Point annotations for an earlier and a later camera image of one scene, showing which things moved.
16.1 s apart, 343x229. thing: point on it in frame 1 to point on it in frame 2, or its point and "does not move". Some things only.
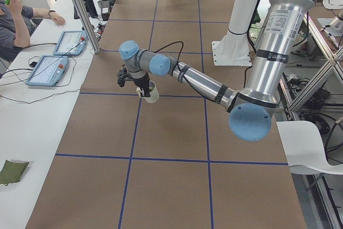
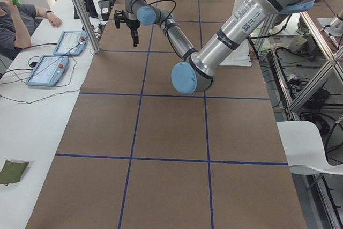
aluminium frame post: (82, 12) does not move
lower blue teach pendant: (49, 71) does not move
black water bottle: (90, 6) does not move
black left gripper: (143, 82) to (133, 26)
